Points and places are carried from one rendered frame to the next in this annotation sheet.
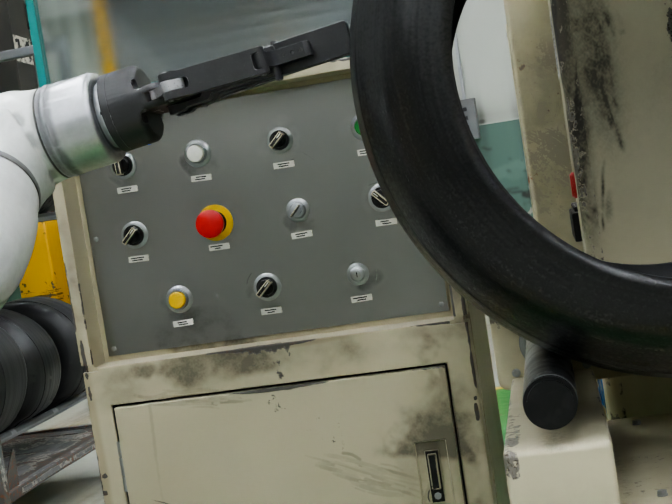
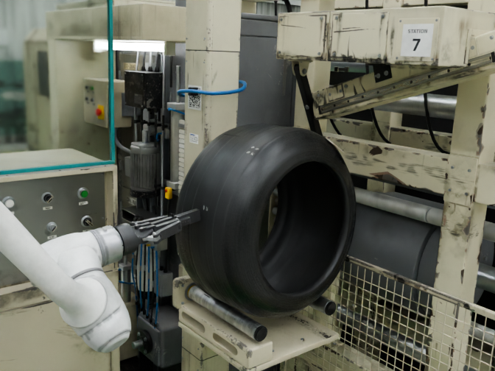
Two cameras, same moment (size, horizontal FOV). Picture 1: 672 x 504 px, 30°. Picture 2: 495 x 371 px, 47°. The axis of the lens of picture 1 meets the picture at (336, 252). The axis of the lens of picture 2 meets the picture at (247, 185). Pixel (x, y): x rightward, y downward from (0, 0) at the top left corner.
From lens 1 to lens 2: 1.11 m
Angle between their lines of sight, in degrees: 49
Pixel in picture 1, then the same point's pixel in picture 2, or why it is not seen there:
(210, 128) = (15, 191)
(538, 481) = (255, 356)
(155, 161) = not seen: outside the picture
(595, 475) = (268, 352)
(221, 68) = (170, 230)
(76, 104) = (118, 244)
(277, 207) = (43, 226)
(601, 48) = not seen: hidden behind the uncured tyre
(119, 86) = (131, 235)
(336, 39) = (196, 216)
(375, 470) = not seen: hidden behind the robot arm
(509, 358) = (180, 298)
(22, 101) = (93, 241)
